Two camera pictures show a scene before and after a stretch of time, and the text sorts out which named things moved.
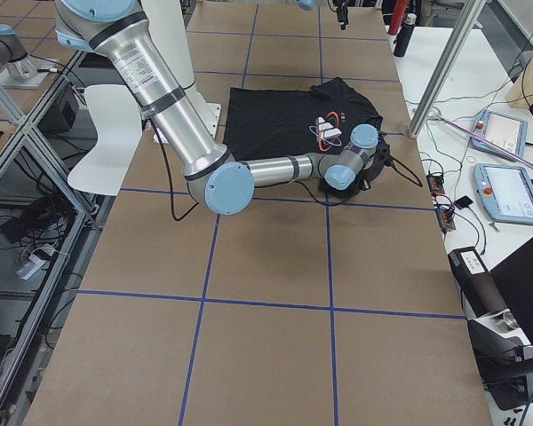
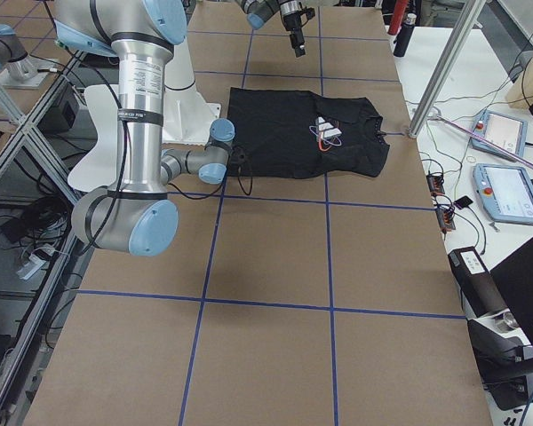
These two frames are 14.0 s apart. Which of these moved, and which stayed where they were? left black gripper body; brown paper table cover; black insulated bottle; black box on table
Moved: left black gripper body
Stayed: black insulated bottle; brown paper table cover; black box on table
